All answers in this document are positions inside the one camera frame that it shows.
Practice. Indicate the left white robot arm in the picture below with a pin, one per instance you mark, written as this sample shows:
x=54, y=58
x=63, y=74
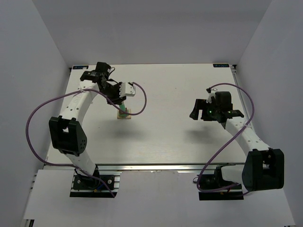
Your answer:
x=66, y=130

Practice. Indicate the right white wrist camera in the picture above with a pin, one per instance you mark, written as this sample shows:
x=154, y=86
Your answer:
x=211, y=93

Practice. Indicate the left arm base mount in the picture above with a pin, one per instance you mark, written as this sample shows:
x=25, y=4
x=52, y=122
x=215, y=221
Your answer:
x=83, y=186

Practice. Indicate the right blue corner label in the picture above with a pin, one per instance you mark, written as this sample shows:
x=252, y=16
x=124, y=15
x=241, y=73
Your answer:
x=221, y=65

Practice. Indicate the blue corner label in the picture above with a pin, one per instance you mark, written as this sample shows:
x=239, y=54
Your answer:
x=80, y=67
x=221, y=65

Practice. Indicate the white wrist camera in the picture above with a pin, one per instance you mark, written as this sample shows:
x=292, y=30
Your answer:
x=211, y=93
x=127, y=89

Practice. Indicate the dark brown wood block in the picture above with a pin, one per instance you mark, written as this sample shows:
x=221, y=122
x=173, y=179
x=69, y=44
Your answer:
x=124, y=115

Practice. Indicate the aluminium front rail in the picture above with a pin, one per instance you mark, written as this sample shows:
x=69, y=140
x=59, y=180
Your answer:
x=146, y=167

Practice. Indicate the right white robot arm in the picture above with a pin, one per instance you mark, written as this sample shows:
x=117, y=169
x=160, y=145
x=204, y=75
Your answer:
x=264, y=166

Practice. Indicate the aluminium rail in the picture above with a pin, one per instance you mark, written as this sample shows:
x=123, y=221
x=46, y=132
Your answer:
x=146, y=167
x=246, y=111

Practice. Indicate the green cylinder block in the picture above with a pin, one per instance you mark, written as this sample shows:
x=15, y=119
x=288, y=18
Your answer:
x=122, y=109

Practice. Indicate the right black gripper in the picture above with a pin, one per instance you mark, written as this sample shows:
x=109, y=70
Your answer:
x=203, y=109

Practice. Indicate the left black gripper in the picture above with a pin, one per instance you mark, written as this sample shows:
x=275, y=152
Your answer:
x=116, y=95

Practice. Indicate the left blue corner label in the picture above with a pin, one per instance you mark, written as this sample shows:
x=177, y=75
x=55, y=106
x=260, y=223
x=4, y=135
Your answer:
x=80, y=67

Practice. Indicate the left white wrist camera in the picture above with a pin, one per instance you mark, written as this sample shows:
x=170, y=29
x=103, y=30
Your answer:
x=127, y=89

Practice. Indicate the aluminium right side rail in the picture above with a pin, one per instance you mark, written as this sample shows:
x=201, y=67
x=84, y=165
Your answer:
x=246, y=111

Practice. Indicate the light wood block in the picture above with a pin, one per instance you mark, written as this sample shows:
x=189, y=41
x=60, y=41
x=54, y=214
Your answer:
x=128, y=116
x=118, y=115

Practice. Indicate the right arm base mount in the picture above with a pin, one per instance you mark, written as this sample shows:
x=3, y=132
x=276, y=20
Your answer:
x=220, y=189

